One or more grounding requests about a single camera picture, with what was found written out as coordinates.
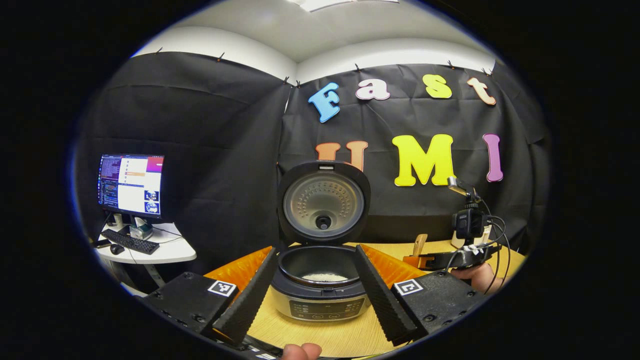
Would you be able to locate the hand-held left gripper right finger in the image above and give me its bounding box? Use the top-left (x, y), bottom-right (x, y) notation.
top-left (354, 244), bottom-right (488, 347)

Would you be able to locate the small teal box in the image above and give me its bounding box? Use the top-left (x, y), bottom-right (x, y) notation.
top-left (129, 222), bottom-right (154, 241)

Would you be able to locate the white rice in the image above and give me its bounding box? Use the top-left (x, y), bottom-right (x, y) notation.
top-left (301, 272), bottom-right (350, 283)

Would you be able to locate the white side table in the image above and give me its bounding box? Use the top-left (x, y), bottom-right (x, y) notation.
top-left (95, 222), bottom-right (197, 293)

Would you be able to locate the black backdrop cloth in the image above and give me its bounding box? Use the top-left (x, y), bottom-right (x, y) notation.
top-left (75, 50), bottom-right (551, 276)

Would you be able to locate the ceiling light panel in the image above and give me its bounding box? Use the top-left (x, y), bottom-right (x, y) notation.
top-left (290, 0), bottom-right (401, 13)

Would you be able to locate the black silver rice cooker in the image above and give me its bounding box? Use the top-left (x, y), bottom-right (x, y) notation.
top-left (270, 160), bottom-right (373, 322)

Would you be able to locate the black keyboard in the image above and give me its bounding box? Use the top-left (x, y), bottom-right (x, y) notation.
top-left (101, 228), bottom-right (160, 255)

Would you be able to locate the computer monitor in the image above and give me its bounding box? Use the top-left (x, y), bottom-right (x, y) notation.
top-left (97, 153), bottom-right (165, 219)

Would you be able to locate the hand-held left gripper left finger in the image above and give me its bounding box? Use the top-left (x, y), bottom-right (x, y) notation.
top-left (145, 246), bottom-right (280, 346)

